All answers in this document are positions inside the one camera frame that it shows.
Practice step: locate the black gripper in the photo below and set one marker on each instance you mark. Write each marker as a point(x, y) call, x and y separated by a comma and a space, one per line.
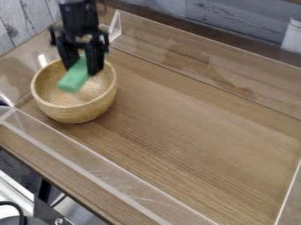
point(81, 22)

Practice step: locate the green rectangular block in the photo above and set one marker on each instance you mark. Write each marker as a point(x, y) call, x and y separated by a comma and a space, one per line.
point(75, 77)

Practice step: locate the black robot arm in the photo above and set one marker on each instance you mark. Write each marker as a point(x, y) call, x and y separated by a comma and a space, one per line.
point(79, 33)

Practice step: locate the brown wooden bowl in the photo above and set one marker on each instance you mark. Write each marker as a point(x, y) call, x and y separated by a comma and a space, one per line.
point(74, 107)

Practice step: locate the black table leg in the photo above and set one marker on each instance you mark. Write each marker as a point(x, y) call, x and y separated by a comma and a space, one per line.
point(45, 191)

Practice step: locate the white cylindrical container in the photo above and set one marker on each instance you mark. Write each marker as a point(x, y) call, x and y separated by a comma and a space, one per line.
point(292, 39)

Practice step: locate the clear acrylic tray wall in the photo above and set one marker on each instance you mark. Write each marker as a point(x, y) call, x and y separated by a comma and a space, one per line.
point(199, 146)

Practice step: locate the black metal bracket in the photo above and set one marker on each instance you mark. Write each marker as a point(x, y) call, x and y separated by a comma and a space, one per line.
point(46, 212)

